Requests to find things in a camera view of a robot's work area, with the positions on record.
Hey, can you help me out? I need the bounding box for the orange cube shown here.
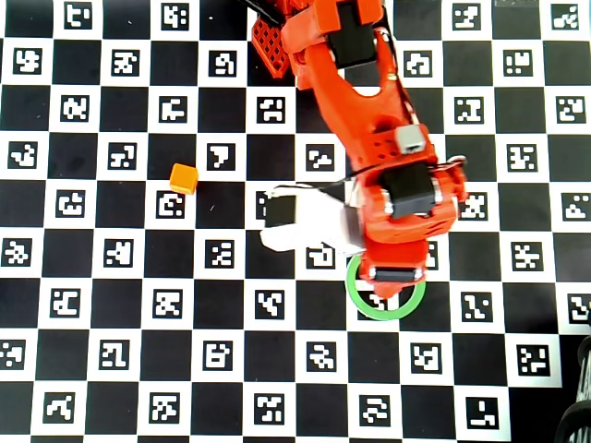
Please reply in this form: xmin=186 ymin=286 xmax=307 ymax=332
xmin=169 ymin=162 xmax=200 ymax=195

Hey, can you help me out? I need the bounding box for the orange perforated base bracket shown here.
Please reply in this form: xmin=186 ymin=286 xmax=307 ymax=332
xmin=251 ymin=17 xmax=290 ymax=78

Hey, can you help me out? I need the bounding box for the black ribbed stand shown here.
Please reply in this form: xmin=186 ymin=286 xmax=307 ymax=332
xmin=556 ymin=334 xmax=591 ymax=443

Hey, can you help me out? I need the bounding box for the small grey plastic block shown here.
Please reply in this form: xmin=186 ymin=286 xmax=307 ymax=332
xmin=395 ymin=125 xmax=427 ymax=154

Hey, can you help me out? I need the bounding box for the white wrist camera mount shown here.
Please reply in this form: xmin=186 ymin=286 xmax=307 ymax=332
xmin=259 ymin=184 xmax=368 ymax=255

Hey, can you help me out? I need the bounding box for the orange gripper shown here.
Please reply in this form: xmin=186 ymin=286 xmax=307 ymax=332
xmin=359 ymin=201 xmax=459 ymax=299

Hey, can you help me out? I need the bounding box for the thick black base cable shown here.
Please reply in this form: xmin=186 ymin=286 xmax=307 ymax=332
xmin=238 ymin=0 xmax=281 ymax=25

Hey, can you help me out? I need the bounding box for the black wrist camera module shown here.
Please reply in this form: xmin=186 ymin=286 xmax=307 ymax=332
xmin=266 ymin=195 xmax=297 ymax=228

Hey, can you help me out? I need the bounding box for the black white checkerboard marker board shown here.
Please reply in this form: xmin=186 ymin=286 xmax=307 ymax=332
xmin=0 ymin=0 xmax=591 ymax=443

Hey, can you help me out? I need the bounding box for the thin black camera cable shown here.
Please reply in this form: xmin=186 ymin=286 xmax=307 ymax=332
xmin=270 ymin=156 xmax=467 ymax=198

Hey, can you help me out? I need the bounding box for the green ring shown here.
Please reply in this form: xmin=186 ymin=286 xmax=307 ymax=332
xmin=344 ymin=253 xmax=427 ymax=321

